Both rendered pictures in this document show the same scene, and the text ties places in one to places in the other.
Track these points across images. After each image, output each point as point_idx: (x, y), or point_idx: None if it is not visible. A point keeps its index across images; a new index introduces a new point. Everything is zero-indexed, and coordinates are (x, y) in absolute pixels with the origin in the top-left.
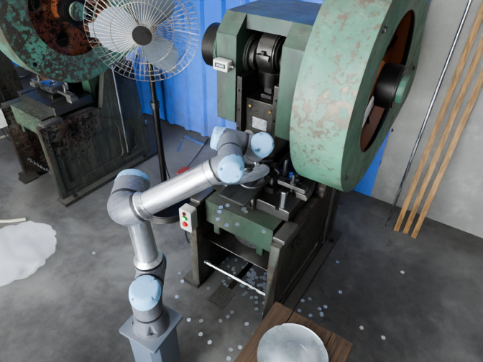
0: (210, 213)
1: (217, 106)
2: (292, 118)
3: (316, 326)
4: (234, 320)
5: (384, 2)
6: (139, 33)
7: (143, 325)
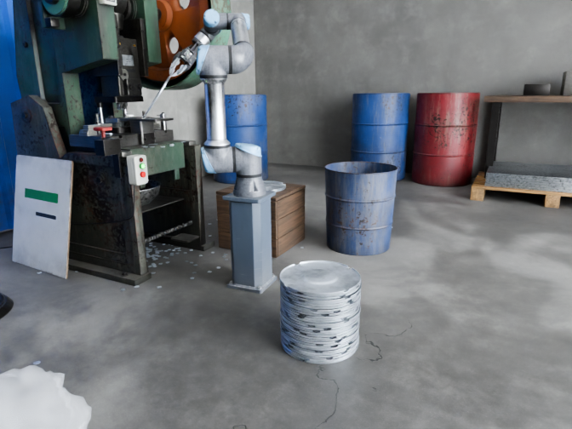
0: None
1: (101, 47)
2: (212, 8)
3: None
4: (196, 260)
5: None
6: None
7: (261, 178)
